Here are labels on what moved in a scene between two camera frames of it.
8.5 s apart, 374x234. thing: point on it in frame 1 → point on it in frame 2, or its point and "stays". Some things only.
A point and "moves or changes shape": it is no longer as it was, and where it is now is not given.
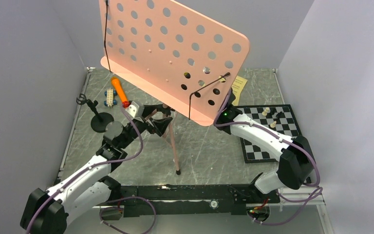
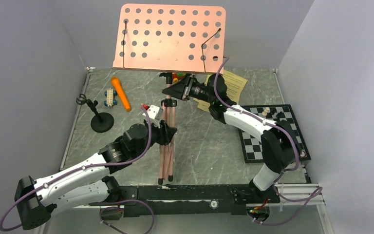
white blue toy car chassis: [109, 93] stays
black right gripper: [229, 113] → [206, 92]
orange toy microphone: [120, 92] stays
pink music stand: [182, 60] moves or changes shape
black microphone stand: [99, 121] stays
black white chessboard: [280, 118] stays
